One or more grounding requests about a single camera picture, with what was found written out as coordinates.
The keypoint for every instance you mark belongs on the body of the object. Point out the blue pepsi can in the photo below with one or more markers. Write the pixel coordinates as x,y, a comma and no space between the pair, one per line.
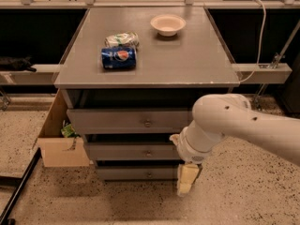
118,57

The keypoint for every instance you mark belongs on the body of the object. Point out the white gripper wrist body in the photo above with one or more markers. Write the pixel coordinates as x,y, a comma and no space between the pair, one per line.
189,150

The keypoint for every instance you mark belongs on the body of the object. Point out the brown cardboard box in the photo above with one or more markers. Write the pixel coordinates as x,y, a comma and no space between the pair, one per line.
56,149

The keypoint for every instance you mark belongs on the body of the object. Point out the crushed green white can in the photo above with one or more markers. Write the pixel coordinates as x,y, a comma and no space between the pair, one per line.
127,39

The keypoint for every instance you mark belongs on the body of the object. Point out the grey drawer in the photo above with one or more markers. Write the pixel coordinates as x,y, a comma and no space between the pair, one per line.
137,173
124,121
130,151

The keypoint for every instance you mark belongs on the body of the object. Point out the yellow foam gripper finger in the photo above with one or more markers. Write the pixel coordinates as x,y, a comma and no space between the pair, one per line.
186,176

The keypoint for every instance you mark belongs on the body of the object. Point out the grey bottom drawer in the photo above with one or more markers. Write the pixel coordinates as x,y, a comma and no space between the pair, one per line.
137,173

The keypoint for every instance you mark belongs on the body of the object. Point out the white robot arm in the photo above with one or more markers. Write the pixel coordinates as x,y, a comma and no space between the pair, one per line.
215,117

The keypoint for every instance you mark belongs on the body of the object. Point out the white paper bowl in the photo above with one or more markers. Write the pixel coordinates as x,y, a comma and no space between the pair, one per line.
168,25

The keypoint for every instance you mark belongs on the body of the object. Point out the grey top drawer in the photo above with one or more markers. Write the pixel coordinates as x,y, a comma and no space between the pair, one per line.
124,121

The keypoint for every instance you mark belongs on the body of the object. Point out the black metal floor bar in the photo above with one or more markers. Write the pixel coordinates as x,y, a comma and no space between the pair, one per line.
18,184

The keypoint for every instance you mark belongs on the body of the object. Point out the grey middle drawer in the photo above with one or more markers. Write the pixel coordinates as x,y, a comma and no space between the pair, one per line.
130,151

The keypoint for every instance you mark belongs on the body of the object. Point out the black object on rail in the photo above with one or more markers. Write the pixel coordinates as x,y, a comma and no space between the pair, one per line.
16,64

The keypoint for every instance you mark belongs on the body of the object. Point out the grey drawer cabinet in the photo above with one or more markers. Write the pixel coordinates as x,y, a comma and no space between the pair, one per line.
126,117

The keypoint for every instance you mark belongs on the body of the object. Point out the green packet in box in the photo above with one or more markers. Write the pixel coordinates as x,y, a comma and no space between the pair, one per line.
68,131

